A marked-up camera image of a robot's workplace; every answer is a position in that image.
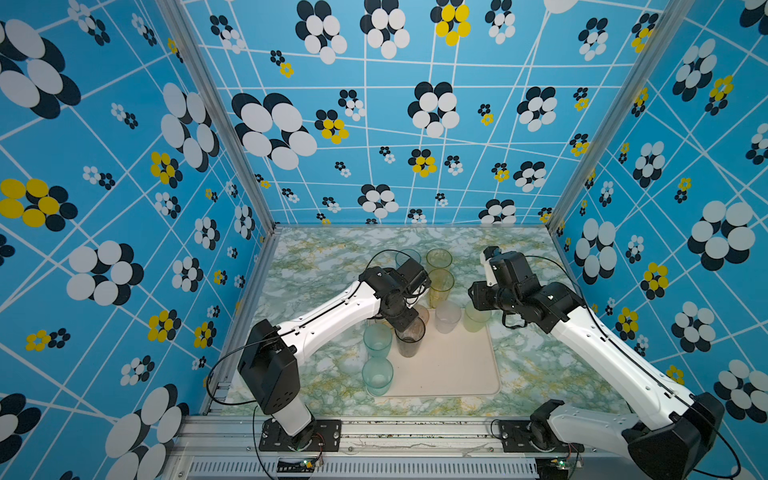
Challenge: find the short pink textured cup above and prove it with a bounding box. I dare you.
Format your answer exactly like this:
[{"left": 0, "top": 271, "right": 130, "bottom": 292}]
[{"left": 415, "top": 304, "right": 430, "bottom": 325}]

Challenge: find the tall amber tumbler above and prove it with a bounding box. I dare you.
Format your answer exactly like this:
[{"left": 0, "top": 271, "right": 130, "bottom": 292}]
[{"left": 428, "top": 268, "right": 455, "bottom": 309}]

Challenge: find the short green cup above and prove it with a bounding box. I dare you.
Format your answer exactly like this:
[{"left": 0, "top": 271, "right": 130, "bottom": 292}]
[{"left": 463, "top": 302, "right": 492, "bottom": 333}]

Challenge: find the tall teal tumbler front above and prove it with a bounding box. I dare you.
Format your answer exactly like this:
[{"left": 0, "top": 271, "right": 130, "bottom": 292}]
[{"left": 363, "top": 323, "right": 393, "bottom": 358}]

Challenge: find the tall teal tumbler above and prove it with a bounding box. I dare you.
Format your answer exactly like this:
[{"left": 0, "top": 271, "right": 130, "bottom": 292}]
[
  {"left": 362, "top": 357, "right": 394, "bottom": 396},
  {"left": 363, "top": 323, "right": 393, "bottom": 358}
]

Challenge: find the tall grey tumbler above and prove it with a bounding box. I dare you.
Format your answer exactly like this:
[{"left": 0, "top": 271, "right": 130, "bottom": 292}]
[{"left": 395, "top": 317, "right": 426, "bottom": 358}]

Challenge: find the short clear frosted cup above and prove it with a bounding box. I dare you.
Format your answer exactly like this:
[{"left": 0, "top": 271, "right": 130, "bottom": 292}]
[{"left": 435, "top": 300, "right": 462, "bottom": 334}]

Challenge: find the tall frosted blue tumbler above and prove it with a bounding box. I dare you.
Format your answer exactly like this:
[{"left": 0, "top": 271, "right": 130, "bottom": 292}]
[{"left": 395, "top": 248, "right": 421, "bottom": 268}]

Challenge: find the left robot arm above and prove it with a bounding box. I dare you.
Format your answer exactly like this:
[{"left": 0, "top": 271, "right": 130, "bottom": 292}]
[{"left": 237, "top": 258, "right": 431, "bottom": 440}]

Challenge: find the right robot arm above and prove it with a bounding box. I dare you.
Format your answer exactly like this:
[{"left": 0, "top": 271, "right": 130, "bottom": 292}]
[{"left": 468, "top": 246, "right": 725, "bottom": 479}]

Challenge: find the beige plastic tray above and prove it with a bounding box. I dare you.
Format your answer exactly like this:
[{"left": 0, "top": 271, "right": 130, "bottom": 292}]
[{"left": 385, "top": 320, "right": 501, "bottom": 398}]

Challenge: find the tall yellow-olive tumbler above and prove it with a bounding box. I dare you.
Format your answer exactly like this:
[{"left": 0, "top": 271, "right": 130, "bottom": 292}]
[{"left": 425, "top": 248, "right": 453, "bottom": 271}]

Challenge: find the small green circuit board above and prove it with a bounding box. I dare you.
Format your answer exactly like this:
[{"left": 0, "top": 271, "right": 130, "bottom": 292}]
[{"left": 276, "top": 458, "right": 322, "bottom": 474}]

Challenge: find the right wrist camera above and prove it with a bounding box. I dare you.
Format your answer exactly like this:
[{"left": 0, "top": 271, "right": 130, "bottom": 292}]
[{"left": 481, "top": 246, "right": 501, "bottom": 287}]

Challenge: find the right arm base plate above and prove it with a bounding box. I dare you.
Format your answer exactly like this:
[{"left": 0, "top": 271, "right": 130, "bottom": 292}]
[{"left": 491, "top": 419, "right": 585, "bottom": 456}]

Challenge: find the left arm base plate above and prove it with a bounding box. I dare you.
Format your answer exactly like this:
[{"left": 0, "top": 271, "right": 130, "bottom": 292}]
[{"left": 256, "top": 419, "right": 342, "bottom": 453}]

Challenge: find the aluminium front rail frame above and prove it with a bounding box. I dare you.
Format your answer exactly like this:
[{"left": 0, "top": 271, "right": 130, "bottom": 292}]
[{"left": 161, "top": 416, "right": 645, "bottom": 479}]

